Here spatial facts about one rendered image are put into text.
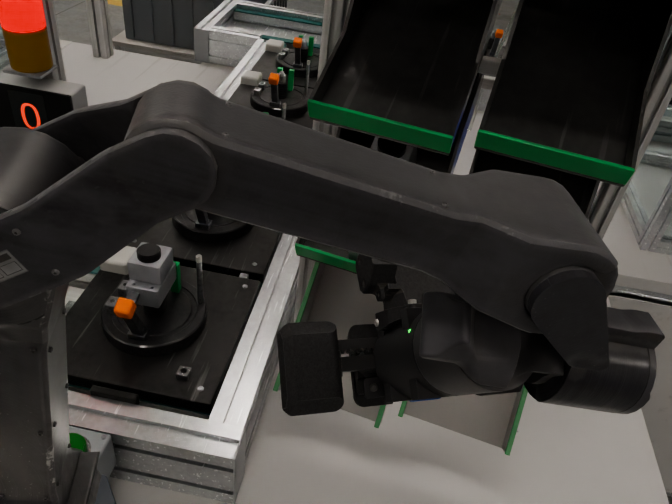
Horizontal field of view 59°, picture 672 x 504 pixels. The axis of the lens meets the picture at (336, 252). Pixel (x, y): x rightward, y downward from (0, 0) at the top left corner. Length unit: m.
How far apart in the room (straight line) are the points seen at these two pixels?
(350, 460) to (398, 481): 0.07
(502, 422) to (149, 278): 0.47
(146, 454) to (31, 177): 0.56
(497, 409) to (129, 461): 0.45
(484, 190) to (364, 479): 0.62
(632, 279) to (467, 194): 1.11
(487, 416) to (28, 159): 0.61
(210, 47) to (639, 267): 1.33
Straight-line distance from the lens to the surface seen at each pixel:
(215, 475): 0.79
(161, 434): 0.77
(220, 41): 1.94
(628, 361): 0.38
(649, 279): 1.39
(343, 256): 0.64
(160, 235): 1.03
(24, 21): 0.84
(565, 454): 0.98
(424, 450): 0.91
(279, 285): 0.95
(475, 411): 0.77
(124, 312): 0.76
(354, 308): 0.75
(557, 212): 0.30
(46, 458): 0.40
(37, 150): 0.29
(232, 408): 0.80
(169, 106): 0.25
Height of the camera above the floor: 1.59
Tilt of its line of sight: 38 degrees down
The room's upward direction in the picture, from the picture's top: 8 degrees clockwise
